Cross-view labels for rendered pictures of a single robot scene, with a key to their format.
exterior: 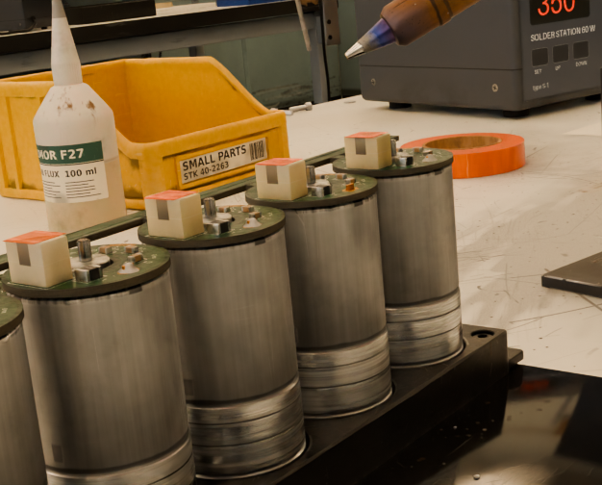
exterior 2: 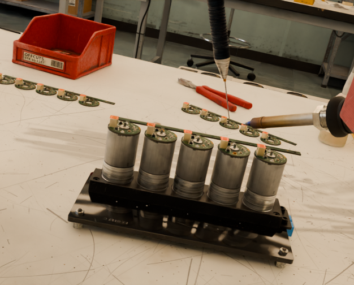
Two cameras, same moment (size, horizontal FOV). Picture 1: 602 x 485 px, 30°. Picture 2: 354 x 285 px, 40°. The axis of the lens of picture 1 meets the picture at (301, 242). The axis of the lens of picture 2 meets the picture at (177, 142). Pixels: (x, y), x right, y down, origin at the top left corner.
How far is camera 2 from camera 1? 26 cm
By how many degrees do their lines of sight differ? 49
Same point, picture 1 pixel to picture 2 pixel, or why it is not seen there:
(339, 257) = (223, 165)
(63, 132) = not seen: hidden behind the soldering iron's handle
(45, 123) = not seen: hidden behind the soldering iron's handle
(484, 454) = (229, 229)
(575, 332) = (345, 246)
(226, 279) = (185, 152)
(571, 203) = not seen: outside the picture
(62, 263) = (151, 131)
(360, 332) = (221, 185)
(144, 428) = (150, 167)
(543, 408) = (262, 235)
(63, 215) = (322, 132)
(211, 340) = (180, 162)
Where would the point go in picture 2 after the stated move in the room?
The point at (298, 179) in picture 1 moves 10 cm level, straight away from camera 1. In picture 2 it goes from (224, 144) to (311, 134)
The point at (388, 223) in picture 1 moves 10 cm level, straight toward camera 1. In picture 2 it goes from (253, 168) to (134, 181)
